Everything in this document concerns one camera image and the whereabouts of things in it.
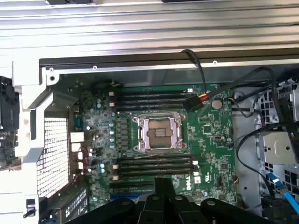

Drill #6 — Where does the black expansion slot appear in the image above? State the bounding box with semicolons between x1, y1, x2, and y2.
109;181;155;191

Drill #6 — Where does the black cable with connector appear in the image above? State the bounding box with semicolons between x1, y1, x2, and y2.
181;48;281;113

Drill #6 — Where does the silver coin cell battery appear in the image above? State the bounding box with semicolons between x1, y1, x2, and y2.
211;99;223;111

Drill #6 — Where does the thin black wire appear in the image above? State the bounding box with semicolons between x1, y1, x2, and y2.
235;125;287;198

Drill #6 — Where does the blue SATA wire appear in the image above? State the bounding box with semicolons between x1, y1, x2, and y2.
265;173;299;217

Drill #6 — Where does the silver power supply unit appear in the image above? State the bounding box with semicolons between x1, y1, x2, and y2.
38;183;91;224

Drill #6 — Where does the open grey PC case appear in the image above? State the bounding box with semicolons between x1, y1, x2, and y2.
13;48;299;224

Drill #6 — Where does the black graphics card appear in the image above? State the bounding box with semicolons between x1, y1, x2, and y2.
0;76;21;169

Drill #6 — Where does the silver metal disk bay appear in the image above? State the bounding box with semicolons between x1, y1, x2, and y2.
256;79;299;210

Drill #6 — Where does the green Dell motherboard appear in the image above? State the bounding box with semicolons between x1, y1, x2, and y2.
74;83;241;212

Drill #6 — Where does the metal CPU socket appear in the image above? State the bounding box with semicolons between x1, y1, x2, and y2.
132;112;188;154

